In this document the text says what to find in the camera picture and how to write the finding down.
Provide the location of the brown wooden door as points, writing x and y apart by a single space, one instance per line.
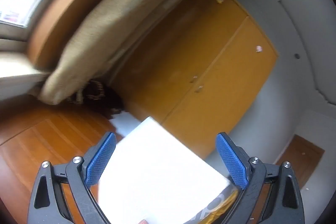
302 158

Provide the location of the white paper sheets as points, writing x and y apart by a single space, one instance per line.
123 123

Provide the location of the white and gold cardboard box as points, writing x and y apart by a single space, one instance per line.
157 174

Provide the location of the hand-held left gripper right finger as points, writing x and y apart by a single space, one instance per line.
232 161

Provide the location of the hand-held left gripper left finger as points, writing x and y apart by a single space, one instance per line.
101 161

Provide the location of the dark fringed cloth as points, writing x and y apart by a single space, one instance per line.
110 103

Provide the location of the beige curtain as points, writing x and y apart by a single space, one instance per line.
118 16

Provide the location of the yellow wooden wardrobe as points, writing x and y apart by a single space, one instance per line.
197 56

